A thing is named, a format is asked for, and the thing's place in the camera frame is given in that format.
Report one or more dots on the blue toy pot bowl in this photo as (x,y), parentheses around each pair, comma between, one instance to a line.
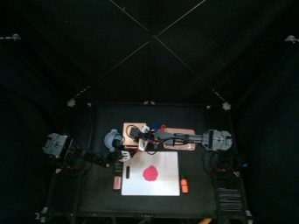
(111,139)

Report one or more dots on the light wooden drawer box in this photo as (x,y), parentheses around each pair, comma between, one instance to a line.
(128,139)

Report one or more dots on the orange toy carrot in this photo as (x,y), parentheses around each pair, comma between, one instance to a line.
(184,185)

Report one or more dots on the dark green rectangular block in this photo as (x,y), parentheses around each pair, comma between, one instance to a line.
(117,167)

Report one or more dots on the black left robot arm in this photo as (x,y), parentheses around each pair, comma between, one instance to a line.
(73,153)

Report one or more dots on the pink flat tray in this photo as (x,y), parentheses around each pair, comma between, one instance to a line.
(183,145)

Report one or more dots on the small blue toy piece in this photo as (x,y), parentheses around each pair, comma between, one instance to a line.
(155,126)

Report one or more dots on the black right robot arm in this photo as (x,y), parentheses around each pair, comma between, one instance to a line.
(202,139)

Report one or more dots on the small red toy piece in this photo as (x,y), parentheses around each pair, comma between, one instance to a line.
(163,127)

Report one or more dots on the pink rectangular block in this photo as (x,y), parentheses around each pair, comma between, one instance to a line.
(116,182)

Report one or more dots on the white cutting board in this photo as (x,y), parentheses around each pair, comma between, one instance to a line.
(155,180)

